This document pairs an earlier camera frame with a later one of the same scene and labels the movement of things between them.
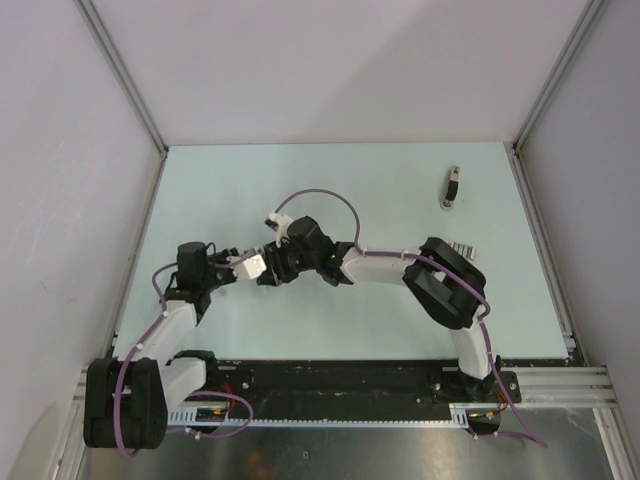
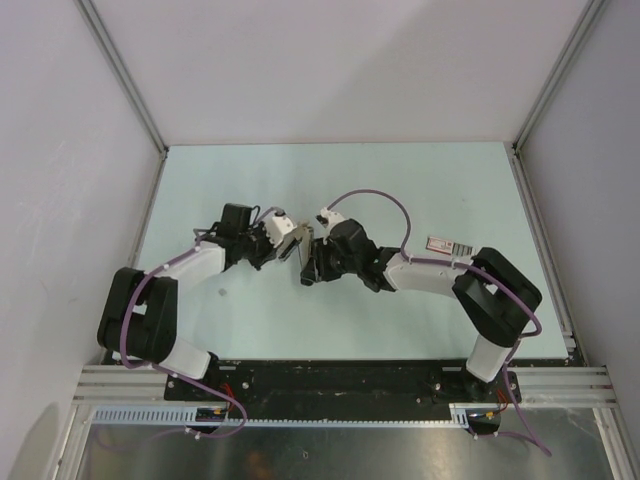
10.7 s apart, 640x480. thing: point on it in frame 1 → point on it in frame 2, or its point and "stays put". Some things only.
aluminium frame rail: [564, 386] stays put
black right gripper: [277, 272] → [320, 249]
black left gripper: [223, 255] → [269, 252]
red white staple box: [465, 250] stays put
